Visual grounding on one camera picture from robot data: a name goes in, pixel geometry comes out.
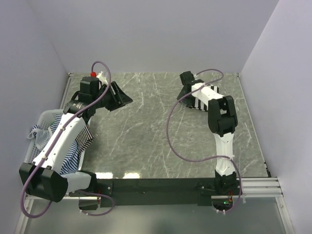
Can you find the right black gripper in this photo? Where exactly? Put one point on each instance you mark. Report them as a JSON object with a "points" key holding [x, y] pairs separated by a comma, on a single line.
{"points": [[187, 101]]}

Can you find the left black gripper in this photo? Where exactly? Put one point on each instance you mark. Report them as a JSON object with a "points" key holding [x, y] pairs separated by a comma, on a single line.
{"points": [[120, 98]]}

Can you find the black white striped tank top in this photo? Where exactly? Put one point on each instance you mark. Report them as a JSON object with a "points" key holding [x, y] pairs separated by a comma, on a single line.
{"points": [[199, 99]]}

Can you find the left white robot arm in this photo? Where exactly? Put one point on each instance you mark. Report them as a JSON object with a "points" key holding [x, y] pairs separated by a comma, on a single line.
{"points": [[49, 175]]}

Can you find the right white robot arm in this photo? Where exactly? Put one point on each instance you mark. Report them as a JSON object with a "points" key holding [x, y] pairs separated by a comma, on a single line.
{"points": [[222, 122]]}

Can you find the blue white striped tank top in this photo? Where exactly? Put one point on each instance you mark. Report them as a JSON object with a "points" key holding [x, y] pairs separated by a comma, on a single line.
{"points": [[41, 137]]}

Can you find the dark thin striped garment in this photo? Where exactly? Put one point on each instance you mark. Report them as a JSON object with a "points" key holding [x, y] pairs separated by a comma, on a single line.
{"points": [[84, 139]]}

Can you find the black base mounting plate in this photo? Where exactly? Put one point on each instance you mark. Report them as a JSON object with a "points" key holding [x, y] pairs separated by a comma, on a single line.
{"points": [[164, 191]]}

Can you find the aluminium rail frame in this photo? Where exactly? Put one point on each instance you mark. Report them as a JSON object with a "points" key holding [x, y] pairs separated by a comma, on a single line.
{"points": [[254, 187]]}

